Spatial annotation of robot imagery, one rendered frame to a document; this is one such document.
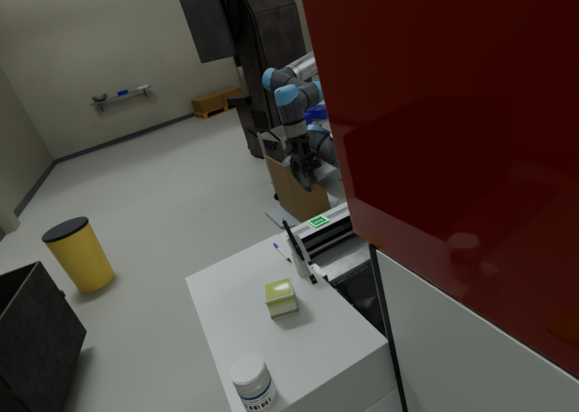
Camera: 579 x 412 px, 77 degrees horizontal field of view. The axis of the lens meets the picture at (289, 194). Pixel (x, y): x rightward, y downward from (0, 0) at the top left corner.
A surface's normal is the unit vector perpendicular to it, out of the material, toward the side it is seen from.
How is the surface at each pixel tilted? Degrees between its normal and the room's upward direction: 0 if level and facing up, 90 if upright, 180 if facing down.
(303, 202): 90
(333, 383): 90
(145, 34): 90
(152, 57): 90
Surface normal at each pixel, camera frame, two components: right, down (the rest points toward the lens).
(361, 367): 0.41, 0.28
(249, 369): -0.26, -0.88
